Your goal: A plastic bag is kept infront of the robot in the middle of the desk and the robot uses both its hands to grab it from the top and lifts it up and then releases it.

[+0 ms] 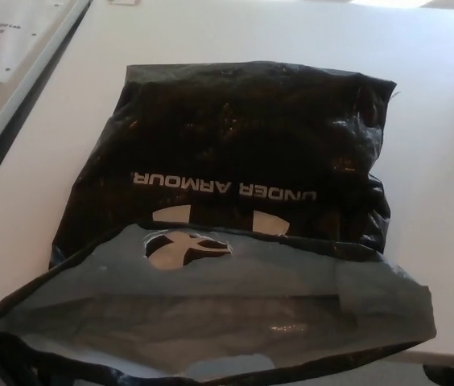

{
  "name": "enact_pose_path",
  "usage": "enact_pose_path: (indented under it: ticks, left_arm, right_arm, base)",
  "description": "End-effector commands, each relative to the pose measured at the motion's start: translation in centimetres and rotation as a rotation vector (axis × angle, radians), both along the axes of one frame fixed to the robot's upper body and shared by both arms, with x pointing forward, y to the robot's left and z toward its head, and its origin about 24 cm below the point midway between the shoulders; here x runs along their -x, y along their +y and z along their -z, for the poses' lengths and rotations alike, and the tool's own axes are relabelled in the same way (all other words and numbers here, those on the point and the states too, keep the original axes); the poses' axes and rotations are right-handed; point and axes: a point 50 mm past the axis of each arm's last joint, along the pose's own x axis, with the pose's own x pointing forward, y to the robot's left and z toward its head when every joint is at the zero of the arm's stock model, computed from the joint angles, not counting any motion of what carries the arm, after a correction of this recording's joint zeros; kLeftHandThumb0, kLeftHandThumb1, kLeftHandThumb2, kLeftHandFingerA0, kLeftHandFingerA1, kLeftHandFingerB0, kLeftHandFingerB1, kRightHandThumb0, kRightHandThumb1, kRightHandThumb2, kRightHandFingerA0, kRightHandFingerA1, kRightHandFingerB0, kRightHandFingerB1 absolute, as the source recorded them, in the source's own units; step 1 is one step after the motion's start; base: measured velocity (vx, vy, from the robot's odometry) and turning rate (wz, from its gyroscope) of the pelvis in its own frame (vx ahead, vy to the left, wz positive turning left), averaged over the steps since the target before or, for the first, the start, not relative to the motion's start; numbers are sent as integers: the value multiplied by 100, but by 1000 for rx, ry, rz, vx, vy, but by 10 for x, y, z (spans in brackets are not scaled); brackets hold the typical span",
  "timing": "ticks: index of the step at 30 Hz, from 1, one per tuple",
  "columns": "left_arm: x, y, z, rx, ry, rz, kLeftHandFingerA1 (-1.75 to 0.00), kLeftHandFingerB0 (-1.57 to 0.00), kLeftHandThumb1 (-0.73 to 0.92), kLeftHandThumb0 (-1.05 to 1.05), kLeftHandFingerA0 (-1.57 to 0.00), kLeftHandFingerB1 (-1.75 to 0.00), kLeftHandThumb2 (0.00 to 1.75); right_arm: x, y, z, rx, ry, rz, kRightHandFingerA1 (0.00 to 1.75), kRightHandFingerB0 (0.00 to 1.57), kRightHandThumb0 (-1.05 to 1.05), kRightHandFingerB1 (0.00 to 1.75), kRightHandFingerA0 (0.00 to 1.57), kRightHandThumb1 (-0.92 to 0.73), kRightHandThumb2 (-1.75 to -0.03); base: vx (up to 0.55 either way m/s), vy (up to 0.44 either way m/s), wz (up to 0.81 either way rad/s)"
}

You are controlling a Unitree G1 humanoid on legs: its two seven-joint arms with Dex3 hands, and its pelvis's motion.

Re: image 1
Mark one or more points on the black Under Armour plastic bag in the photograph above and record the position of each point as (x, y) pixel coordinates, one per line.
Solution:
(227, 132)

